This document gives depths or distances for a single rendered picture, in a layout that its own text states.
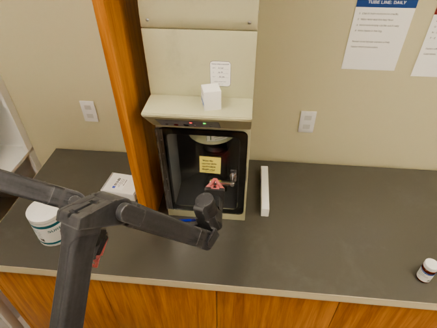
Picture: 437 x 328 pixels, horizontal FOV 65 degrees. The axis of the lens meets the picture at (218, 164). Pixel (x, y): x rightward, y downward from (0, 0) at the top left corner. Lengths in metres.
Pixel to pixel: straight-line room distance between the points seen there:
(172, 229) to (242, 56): 0.51
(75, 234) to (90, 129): 1.20
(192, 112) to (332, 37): 0.71
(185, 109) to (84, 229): 0.48
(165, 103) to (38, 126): 1.06
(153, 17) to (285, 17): 0.59
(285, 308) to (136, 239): 0.64
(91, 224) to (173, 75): 0.54
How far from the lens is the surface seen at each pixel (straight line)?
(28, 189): 1.03
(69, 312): 0.77
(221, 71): 1.03
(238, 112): 0.99
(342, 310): 1.46
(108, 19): 0.96
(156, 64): 1.06
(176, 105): 1.03
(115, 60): 0.99
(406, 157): 1.88
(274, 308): 1.44
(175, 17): 1.00
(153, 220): 0.83
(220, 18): 0.98
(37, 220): 1.40
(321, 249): 1.40
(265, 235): 1.39
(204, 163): 1.21
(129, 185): 1.57
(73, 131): 1.91
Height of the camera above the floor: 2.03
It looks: 40 degrees down
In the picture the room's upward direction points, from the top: straight up
